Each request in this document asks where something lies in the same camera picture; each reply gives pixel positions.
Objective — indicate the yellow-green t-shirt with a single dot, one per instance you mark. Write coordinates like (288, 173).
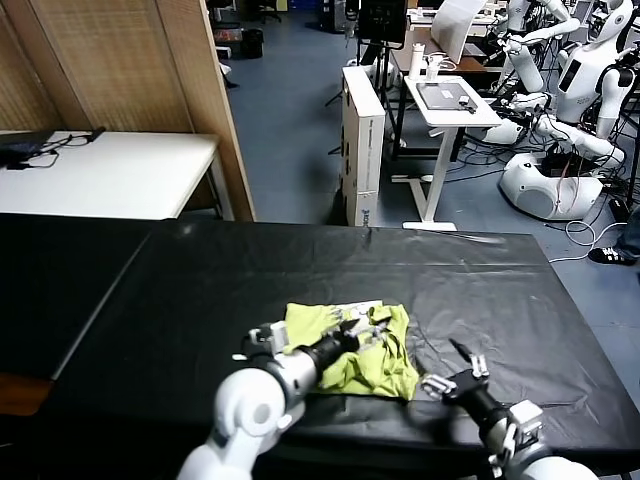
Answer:
(380, 370)

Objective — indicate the tall white cardboard box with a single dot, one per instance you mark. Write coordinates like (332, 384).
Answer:
(362, 145)

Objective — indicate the black bin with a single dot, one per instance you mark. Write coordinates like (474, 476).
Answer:
(252, 42)

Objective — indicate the dark laptop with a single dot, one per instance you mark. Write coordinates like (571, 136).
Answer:
(22, 145)

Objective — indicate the white rectangular table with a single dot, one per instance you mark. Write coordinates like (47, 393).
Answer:
(110, 175)

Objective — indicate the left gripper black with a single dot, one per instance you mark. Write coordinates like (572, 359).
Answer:
(335, 350)

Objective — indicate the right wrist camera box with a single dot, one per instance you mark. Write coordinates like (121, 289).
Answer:
(525, 425)

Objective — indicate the blue jeans leg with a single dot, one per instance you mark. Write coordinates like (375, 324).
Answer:
(631, 235)

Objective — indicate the white standing desk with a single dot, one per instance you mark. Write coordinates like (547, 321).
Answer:
(450, 117)

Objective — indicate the large black table cover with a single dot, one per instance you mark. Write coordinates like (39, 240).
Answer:
(250, 270)

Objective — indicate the white bottle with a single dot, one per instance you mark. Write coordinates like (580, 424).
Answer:
(416, 62)

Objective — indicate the white curved panel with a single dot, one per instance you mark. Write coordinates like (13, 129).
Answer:
(455, 30)

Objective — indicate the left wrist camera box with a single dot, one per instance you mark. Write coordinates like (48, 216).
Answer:
(272, 337)

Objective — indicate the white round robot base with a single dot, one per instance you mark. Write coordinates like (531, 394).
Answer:
(535, 190)

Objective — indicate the smaller black covered table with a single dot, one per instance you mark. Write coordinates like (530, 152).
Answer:
(50, 280)

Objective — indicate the black white-striped shoe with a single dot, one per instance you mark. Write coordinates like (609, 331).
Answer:
(610, 256)

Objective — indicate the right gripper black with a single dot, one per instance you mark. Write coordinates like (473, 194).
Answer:
(472, 392)

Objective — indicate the grey closed laptop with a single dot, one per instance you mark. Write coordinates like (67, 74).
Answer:
(442, 95)

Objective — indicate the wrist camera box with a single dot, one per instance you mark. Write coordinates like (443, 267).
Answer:
(525, 425)
(272, 337)

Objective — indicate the black tripod stand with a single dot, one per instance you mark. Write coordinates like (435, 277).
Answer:
(382, 75)

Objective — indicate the small black desk gadget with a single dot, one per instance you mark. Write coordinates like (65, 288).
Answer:
(466, 102)

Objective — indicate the white humanoid robot raised arm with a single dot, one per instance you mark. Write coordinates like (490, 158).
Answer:
(525, 60)

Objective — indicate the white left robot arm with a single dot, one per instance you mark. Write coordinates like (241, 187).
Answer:
(250, 410)

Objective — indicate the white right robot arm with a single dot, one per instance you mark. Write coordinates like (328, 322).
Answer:
(550, 470)

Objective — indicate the brown wooden desk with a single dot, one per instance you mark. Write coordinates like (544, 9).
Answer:
(475, 62)

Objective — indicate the white cup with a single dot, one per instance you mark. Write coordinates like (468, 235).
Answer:
(432, 67)

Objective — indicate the black monitor on stand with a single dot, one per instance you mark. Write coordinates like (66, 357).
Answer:
(382, 20)

